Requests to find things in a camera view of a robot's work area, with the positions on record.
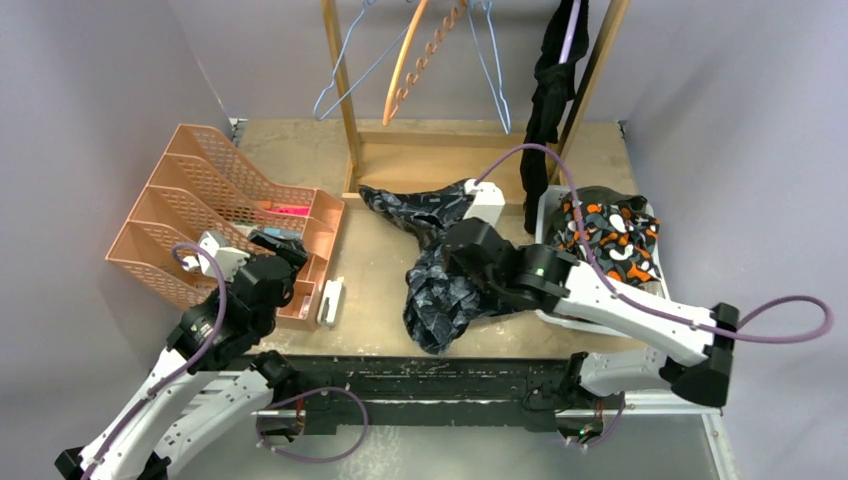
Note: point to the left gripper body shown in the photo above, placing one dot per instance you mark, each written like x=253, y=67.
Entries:
x=298, y=259

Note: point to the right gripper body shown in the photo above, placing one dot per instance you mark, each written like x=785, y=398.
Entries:
x=491, y=288

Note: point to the grey camouflage shorts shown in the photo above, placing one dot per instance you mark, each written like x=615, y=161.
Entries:
x=440, y=303

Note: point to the white stapler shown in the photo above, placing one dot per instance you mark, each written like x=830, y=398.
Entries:
x=329, y=305

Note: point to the peach plastic file organizer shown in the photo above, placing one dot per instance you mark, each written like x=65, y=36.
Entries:
x=204, y=182

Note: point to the olive green shorts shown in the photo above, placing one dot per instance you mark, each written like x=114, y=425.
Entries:
x=606, y=195

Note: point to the orange camouflage shorts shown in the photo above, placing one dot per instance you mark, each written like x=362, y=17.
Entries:
x=621, y=234

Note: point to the orange hanger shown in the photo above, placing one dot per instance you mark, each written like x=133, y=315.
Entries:
x=406, y=73

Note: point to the blue wire hanger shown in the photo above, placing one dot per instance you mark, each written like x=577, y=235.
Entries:
x=339, y=44

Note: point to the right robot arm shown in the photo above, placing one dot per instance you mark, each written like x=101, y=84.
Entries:
x=686, y=352

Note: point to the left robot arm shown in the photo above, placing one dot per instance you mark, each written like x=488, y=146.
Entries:
x=184, y=403

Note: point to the purple hanger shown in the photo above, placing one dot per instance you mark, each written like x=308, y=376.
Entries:
x=570, y=31

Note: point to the blue marker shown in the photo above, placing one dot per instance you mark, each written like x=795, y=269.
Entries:
x=282, y=233

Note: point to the pink highlighter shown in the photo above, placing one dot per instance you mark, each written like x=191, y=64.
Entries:
x=290, y=210

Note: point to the white plastic basket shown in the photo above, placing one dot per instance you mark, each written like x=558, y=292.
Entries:
x=606, y=318

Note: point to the wooden clothes rack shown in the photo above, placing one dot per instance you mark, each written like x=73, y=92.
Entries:
x=415, y=160

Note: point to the black garment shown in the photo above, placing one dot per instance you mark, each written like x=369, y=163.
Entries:
x=555, y=88

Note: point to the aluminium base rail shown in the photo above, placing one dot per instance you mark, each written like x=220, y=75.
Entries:
x=320, y=393

